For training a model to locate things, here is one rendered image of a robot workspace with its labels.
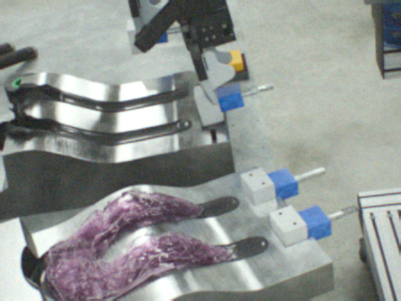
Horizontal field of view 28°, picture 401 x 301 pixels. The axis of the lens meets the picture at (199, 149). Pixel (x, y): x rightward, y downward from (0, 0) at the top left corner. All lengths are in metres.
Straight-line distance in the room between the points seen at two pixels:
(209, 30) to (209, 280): 0.42
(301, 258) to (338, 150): 1.68
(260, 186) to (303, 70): 2.08
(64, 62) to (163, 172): 0.60
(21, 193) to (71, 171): 0.10
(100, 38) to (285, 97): 1.31
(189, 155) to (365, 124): 1.65
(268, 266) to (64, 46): 0.99
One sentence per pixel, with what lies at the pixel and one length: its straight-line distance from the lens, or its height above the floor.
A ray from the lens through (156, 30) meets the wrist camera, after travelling 1.27.
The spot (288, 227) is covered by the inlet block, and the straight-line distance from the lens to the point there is 1.13.
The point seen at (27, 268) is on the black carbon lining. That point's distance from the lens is 1.16.
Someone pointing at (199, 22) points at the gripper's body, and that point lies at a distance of 1.25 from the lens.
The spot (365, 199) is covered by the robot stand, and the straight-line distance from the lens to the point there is 2.20.
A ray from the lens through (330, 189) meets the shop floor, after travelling 2.61.
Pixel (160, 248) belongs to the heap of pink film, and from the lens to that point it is 1.07.
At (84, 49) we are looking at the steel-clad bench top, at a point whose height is 0.80.
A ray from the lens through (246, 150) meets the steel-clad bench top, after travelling 1.43.
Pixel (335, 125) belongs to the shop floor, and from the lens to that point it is 2.90.
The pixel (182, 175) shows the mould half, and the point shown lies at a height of 0.84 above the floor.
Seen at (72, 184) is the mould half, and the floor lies 0.85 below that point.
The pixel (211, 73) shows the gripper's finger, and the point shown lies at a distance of 1.28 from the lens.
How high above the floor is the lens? 1.62
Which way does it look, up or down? 34 degrees down
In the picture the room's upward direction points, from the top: 10 degrees counter-clockwise
